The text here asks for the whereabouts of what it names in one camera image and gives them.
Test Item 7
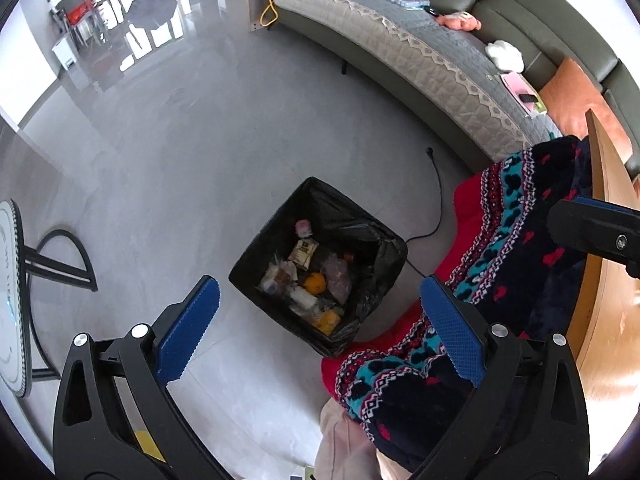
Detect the round side table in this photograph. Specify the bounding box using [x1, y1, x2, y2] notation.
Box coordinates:
[0, 199, 98, 398]

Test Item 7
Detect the beige cloth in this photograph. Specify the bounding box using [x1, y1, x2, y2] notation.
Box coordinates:
[314, 400, 396, 480]

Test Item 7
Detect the dark green leather sofa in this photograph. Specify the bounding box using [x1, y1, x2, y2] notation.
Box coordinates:
[255, 0, 640, 176]

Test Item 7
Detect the orange cushion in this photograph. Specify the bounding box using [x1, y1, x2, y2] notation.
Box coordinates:
[539, 57, 633, 158]

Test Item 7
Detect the clear crumpled wrapper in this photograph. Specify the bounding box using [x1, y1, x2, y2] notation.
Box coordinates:
[260, 260, 301, 296]

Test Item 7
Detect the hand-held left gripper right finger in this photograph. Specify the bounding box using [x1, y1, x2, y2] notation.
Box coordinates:
[419, 274, 594, 480]

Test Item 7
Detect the plant stand table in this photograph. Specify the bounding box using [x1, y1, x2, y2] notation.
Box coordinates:
[47, 0, 121, 48]

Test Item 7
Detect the open grey umbrella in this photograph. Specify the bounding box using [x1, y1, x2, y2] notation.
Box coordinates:
[128, 0, 178, 28]

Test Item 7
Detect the clear plastic bag with tissue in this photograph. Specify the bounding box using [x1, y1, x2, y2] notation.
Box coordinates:
[287, 287, 346, 318]

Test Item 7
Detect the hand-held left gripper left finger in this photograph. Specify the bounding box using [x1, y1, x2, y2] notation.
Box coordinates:
[51, 275, 222, 480]

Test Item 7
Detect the black power cable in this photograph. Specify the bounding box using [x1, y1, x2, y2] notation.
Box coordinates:
[402, 147, 447, 281]

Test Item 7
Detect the brown snack packet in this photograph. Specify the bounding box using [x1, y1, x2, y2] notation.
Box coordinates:
[287, 239, 320, 268]

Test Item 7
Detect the pink plastic bag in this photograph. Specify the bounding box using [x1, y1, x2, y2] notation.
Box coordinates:
[322, 255, 351, 303]

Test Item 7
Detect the pink plush toy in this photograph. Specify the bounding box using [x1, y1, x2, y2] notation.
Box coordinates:
[436, 11, 483, 32]

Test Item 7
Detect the pink book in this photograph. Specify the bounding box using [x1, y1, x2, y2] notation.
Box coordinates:
[500, 72, 548, 118]

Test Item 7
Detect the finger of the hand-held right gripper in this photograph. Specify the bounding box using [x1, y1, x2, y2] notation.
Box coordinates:
[546, 196, 640, 278]

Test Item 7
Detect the patterned fleece blanket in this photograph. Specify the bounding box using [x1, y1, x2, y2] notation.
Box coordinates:
[320, 135, 596, 473]

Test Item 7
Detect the bin with black liner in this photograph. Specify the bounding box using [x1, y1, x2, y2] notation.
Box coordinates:
[228, 176, 408, 358]

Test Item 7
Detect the white storage box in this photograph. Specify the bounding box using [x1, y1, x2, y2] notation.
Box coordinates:
[52, 35, 81, 68]

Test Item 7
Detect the grey quilted sofa cover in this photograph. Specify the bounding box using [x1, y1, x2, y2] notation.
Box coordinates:
[271, 0, 563, 161]

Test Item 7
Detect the white crumpled cloth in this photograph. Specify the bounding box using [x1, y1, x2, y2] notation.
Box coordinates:
[486, 40, 525, 72]

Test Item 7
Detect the yellow packet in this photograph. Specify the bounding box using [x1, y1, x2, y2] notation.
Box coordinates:
[315, 310, 343, 336]

